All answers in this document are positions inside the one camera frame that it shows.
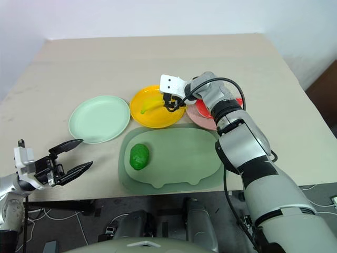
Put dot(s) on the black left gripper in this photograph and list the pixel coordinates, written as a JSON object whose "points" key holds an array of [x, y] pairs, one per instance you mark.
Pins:
{"points": [[44, 167]]}

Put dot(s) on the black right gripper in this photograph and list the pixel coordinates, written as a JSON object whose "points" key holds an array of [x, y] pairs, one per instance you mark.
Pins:
{"points": [[168, 97]]}

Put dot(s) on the yellow banana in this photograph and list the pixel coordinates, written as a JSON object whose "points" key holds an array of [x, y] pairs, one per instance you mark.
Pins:
{"points": [[151, 106]]}

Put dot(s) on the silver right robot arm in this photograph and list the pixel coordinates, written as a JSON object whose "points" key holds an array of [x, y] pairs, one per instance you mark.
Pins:
{"points": [[242, 142]]}

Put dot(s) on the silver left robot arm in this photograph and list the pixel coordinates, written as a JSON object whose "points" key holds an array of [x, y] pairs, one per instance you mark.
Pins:
{"points": [[9, 187]]}

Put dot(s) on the yellow plate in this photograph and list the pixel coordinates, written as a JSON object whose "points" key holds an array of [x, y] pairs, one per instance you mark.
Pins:
{"points": [[152, 118]]}

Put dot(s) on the red plate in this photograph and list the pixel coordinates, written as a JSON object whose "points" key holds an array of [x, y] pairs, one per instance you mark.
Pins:
{"points": [[203, 107]]}

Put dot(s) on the pink plate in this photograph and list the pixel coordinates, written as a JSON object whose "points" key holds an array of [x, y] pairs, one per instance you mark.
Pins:
{"points": [[201, 121]]}

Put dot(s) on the light green plate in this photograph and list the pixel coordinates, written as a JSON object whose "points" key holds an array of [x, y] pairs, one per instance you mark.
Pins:
{"points": [[99, 120]]}

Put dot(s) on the green tray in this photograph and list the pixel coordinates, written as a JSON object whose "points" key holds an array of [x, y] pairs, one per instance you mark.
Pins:
{"points": [[179, 158]]}

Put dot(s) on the green round fruit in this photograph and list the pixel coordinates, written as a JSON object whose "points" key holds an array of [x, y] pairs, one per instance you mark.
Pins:
{"points": [[139, 157]]}

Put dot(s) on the dark grey rounded shape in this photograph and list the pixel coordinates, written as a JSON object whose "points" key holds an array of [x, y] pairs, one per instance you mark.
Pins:
{"points": [[135, 224], [200, 224]]}

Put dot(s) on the grey rounded robot torso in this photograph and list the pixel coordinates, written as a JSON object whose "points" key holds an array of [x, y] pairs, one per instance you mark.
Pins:
{"points": [[137, 246]]}

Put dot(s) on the brown wooden cabinet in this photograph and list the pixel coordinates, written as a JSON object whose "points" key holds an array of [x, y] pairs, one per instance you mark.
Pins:
{"points": [[325, 89]]}

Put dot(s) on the small white box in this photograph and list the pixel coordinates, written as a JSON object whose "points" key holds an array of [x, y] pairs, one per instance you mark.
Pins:
{"points": [[334, 199]]}

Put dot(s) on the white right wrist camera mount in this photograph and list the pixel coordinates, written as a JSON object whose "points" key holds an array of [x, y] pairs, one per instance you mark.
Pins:
{"points": [[171, 84]]}

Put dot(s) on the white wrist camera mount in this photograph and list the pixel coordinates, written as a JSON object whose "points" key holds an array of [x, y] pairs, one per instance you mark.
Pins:
{"points": [[23, 159], [171, 84]]}

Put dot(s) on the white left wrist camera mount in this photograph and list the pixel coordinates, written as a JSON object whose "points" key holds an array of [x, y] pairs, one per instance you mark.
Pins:
{"points": [[23, 159]]}

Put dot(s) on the black table frame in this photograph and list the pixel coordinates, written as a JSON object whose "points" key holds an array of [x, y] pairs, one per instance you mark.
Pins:
{"points": [[60, 205]]}

